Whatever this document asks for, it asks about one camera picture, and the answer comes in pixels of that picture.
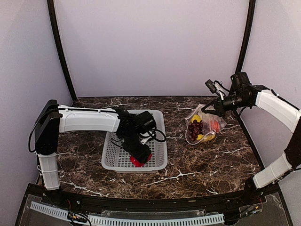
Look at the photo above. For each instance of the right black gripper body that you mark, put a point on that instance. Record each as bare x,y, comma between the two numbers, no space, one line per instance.
222,111

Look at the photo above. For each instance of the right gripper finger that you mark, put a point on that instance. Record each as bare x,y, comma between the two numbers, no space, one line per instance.
209,108
213,112

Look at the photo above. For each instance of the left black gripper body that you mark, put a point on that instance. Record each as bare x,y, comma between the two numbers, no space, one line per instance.
133,147

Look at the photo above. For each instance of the orange toy pumpkin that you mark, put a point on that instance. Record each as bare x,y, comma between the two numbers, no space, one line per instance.
215,126

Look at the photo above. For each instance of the red toy bell pepper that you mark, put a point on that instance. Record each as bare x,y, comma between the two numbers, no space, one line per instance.
137,163

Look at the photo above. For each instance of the clear zip top bag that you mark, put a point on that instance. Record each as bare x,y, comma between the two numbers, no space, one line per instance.
206,118

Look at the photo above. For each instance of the dark red toy grapes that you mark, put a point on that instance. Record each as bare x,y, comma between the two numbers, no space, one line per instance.
195,130

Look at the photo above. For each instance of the yellow toy fruit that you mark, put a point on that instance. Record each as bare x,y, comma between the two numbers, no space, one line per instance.
196,117
204,138

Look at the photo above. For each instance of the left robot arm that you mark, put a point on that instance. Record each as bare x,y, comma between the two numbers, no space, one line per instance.
134,130

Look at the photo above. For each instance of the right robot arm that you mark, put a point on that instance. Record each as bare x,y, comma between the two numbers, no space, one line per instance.
243,94

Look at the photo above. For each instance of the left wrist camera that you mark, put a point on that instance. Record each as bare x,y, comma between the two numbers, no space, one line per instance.
144,138

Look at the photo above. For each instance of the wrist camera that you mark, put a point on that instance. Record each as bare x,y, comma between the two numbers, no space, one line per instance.
216,87
144,138

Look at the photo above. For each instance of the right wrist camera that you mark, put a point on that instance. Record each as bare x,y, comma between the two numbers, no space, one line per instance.
216,87

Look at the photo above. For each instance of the black front rail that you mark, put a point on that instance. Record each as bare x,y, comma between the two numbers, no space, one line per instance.
89,203

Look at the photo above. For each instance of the white slotted cable duct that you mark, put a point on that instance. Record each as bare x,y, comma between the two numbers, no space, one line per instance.
121,218

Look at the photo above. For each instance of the right black frame post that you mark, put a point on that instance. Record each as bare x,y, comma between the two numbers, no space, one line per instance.
246,36

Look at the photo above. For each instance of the black frame post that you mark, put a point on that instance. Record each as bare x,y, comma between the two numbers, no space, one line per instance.
59,49
246,36

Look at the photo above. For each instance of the left black frame post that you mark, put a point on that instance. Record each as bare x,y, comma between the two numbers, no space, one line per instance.
59,49

